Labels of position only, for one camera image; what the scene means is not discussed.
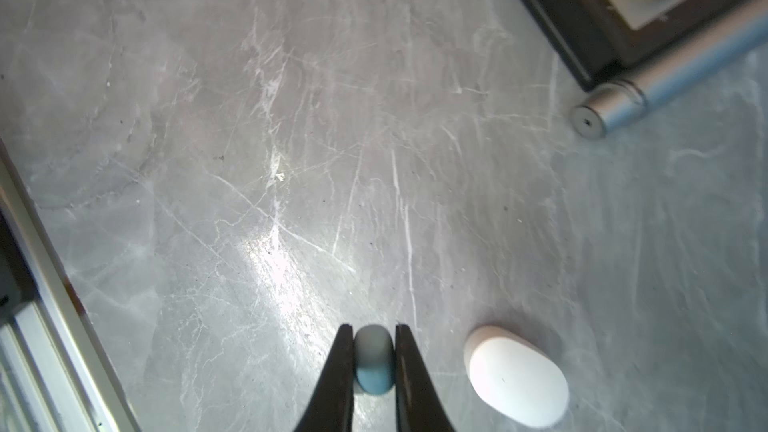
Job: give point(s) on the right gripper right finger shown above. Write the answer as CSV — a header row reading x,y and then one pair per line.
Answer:
x,y
418,407

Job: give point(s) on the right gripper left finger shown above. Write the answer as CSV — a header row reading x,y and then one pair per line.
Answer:
x,y
331,406

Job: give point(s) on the blue earbud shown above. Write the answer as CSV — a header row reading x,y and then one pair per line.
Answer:
x,y
374,360

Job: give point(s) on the white earbud case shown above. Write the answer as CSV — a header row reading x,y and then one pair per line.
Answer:
x,y
515,378

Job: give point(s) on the silver microphone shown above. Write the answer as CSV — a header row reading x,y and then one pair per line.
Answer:
x,y
628,98

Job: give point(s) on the black white chessboard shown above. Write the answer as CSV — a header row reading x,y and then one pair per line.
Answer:
x,y
598,40

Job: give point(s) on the aluminium front rail frame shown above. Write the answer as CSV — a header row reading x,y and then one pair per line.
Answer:
x,y
55,375

